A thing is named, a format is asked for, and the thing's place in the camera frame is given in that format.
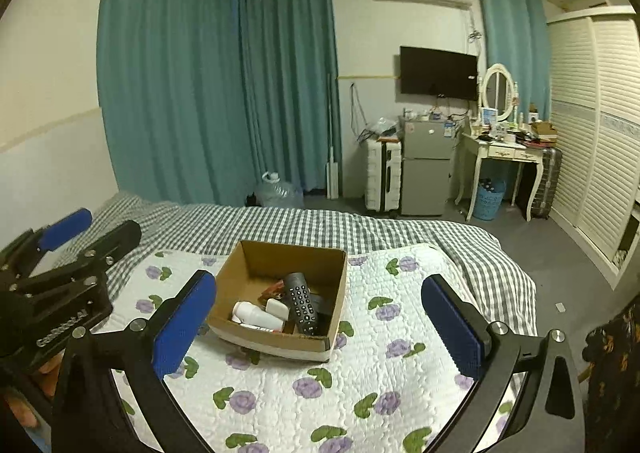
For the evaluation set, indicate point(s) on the small black device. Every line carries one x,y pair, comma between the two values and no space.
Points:
324,305

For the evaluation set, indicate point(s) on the white dressing table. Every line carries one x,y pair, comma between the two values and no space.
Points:
505,150

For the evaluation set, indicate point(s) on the white bottle with red cap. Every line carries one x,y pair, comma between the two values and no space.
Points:
260,327

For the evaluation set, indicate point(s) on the white hair dryer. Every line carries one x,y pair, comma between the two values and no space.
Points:
250,314

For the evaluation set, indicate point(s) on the yellow tape strip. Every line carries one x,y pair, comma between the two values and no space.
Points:
370,77

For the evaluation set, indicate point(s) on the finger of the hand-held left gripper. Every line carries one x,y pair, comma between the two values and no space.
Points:
112,240
65,229

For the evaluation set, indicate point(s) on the brown box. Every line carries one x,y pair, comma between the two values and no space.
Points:
542,130

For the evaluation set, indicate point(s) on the white pole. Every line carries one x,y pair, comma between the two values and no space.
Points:
331,148

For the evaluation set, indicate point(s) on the white louvred wardrobe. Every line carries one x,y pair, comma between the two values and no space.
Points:
595,143

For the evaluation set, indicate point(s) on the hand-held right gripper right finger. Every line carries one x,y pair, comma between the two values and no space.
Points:
452,328

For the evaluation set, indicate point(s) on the cardboard box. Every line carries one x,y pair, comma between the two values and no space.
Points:
272,344

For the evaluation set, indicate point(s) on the grey mini fridge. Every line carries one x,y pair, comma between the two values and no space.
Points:
425,168

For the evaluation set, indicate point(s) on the narrow teal curtain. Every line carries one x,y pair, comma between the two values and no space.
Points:
510,23

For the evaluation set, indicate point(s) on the black wall television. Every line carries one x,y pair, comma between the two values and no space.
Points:
437,73

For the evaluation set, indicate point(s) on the small picture frame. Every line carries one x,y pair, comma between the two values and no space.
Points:
490,114

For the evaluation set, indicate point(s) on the black remote control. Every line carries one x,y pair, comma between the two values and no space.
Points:
300,303

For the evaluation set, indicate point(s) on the person's left hand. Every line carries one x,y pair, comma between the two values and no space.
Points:
50,375

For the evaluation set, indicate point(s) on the wide teal curtain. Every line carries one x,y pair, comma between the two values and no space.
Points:
170,73

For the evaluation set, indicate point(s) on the white oval mirror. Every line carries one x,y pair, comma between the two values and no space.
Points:
497,88

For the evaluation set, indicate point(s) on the person's dark floral clothing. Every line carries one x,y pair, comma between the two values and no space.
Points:
615,373

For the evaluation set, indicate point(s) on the white power bank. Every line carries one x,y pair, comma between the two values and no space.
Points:
277,308

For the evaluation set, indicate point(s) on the white suitcase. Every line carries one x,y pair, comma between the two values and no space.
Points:
382,178

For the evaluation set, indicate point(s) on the white floral quilt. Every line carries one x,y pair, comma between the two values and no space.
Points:
350,383

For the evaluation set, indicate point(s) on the clear water jug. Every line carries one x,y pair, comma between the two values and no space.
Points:
280,192

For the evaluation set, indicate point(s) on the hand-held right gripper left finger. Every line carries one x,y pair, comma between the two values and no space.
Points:
182,328

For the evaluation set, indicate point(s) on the blue plastic basket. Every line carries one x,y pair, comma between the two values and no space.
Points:
487,200

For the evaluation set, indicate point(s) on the clear plastic bag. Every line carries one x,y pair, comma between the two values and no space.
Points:
382,127

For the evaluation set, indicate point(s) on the dark grey suitcase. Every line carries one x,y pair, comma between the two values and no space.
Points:
547,183

